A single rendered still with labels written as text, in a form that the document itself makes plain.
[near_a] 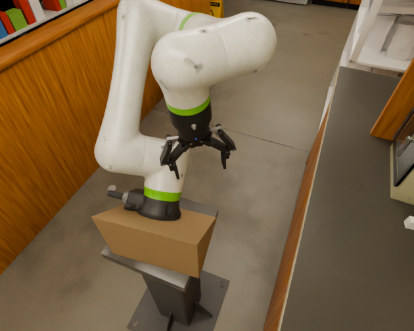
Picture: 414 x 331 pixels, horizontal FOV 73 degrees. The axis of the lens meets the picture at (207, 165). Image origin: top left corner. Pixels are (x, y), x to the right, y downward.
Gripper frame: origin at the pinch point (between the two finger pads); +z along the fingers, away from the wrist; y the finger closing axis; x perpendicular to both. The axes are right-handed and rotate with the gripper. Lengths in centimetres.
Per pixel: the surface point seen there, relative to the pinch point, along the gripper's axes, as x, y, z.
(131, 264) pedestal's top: 13.6, 29.5, 28.5
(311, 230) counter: 14, -36, 35
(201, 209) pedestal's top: -3.1, 2.4, 33.4
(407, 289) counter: 40, -57, 34
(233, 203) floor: -50, -23, 137
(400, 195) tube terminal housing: 8, -75, 37
